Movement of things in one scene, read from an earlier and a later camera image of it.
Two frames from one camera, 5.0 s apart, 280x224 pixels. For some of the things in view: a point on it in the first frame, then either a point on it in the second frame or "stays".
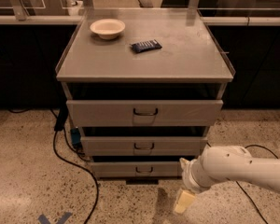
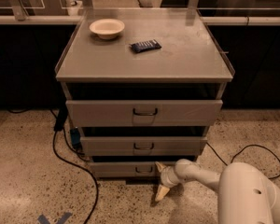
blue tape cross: (64, 218) stays
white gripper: (190, 175) to (167, 176)
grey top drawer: (145, 113) stays
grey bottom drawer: (135, 169) stays
